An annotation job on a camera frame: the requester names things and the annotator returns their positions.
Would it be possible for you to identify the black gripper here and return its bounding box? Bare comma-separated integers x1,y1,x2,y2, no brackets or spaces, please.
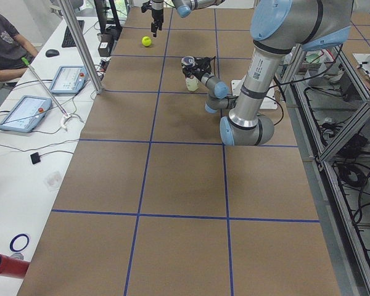
194,56,216,80
141,0,163,37

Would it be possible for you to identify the Roland Garros tennis ball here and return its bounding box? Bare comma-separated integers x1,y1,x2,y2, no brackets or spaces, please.
141,36,152,47

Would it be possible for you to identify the white blue tennis ball can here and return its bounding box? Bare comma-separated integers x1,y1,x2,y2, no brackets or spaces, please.
181,55,199,92

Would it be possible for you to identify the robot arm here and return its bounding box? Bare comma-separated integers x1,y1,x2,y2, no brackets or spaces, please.
141,0,224,37
181,1,354,146

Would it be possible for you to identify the black box with label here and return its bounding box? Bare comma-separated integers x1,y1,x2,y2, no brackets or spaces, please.
98,34,114,57

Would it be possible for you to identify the black monitor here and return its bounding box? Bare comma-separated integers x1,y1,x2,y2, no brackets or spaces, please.
94,0,122,39

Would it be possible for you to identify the black keyboard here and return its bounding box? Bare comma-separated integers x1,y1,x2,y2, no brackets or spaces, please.
61,19,85,49

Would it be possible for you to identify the upper teach pendant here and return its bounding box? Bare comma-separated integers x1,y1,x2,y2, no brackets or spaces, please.
49,65,88,95

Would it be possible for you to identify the teach pendant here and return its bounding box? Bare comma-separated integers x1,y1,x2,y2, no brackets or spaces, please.
0,95,52,133
49,65,88,95

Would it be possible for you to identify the black computer mouse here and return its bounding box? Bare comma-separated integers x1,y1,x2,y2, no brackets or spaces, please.
45,49,60,57

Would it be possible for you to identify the metal rod green tip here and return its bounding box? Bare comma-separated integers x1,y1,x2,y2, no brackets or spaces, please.
21,57,84,130

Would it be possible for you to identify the seated person grey shirt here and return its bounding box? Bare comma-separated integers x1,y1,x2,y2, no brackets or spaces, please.
0,14,38,82

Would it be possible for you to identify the lower teach pendant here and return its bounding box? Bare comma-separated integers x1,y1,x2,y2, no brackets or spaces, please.
0,95,52,133

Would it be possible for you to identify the small black square pad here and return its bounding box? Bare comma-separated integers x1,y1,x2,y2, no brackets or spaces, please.
30,152,41,165

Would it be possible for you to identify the red cylinder background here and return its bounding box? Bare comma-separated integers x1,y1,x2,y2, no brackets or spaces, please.
0,254,30,279

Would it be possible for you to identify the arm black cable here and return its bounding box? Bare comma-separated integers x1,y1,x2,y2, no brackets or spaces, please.
224,73,292,127

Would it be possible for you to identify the aluminium frame post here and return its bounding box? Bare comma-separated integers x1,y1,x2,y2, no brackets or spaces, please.
58,0,103,94

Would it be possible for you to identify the blue tape ring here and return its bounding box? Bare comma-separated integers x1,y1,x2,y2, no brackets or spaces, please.
10,233,31,252

